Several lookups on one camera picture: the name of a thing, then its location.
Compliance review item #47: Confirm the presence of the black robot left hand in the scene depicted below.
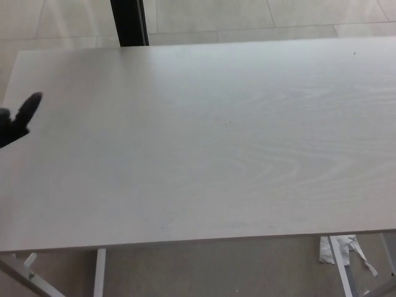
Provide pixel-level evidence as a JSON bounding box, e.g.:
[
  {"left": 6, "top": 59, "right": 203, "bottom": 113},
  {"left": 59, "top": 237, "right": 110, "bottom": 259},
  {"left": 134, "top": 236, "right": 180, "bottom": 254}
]
[{"left": 0, "top": 92, "right": 43, "bottom": 149}]

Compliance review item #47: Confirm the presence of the black vertical pillar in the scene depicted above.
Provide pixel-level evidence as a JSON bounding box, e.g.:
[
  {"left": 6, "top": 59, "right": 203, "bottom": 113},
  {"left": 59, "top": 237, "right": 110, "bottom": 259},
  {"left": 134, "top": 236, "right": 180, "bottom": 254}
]
[{"left": 110, "top": 0, "right": 150, "bottom": 48}]

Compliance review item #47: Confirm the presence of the grey diagonal table brace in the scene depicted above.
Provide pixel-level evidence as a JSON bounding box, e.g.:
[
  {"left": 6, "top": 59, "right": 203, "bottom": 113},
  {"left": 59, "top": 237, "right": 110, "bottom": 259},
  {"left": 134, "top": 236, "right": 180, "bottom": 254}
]
[{"left": 0, "top": 256, "right": 59, "bottom": 297}]

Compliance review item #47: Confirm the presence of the white metal table leg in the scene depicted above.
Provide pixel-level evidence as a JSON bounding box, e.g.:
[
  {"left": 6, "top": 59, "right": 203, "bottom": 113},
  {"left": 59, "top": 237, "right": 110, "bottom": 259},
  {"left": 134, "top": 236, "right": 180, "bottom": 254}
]
[
  {"left": 329, "top": 235, "right": 353, "bottom": 297},
  {"left": 94, "top": 247, "right": 107, "bottom": 297}
]

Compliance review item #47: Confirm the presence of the white crumpled paper scrap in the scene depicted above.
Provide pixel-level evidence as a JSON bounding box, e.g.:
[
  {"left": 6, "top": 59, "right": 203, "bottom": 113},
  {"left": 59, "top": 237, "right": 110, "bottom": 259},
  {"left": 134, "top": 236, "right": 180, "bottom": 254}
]
[{"left": 319, "top": 235, "right": 379, "bottom": 277}]

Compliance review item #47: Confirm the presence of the white metal hook bracket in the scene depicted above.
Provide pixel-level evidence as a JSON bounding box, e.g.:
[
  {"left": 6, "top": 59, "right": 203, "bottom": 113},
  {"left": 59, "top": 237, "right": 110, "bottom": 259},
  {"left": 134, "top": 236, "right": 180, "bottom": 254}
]
[{"left": 12, "top": 252, "right": 37, "bottom": 276}]

